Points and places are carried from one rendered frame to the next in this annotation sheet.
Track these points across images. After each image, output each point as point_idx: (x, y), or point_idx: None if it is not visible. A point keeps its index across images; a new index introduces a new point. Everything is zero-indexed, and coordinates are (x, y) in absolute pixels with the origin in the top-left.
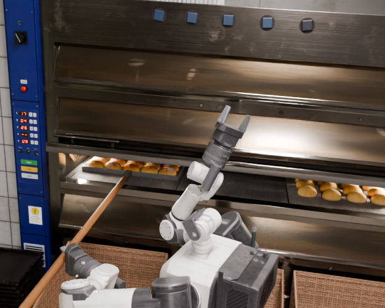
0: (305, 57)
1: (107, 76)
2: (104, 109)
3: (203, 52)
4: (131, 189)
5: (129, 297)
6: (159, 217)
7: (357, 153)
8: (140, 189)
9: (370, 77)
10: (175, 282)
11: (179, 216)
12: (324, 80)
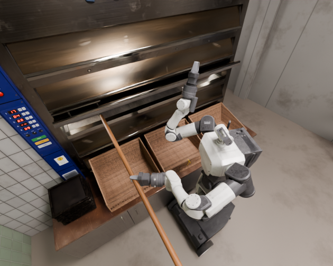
0: (185, 10)
1: (68, 59)
2: (74, 83)
3: (129, 21)
4: (111, 120)
5: (231, 191)
6: (129, 124)
7: (207, 58)
8: (115, 117)
9: (211, 15)
10: (246, 171)
11: (174, 128)
12: (193, 23)
